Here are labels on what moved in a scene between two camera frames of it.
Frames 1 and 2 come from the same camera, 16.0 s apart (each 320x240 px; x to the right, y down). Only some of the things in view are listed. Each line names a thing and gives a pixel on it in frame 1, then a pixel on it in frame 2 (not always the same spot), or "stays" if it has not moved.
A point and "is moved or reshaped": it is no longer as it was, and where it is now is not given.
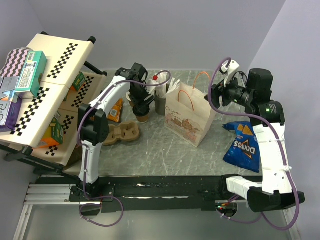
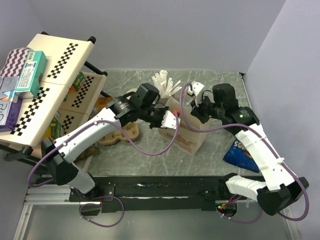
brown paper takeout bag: x=188 y=113 is moved or reshaped
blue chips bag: x=244 y=151 stays
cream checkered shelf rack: x=49 y=139 stays
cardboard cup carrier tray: x=126 y=131 stays
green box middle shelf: x=79 y=80 stays
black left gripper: x=141 y=102 to x=163 y=109
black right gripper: x=217 y=90 to x=197 y=110
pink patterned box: x=15 y=61 stays
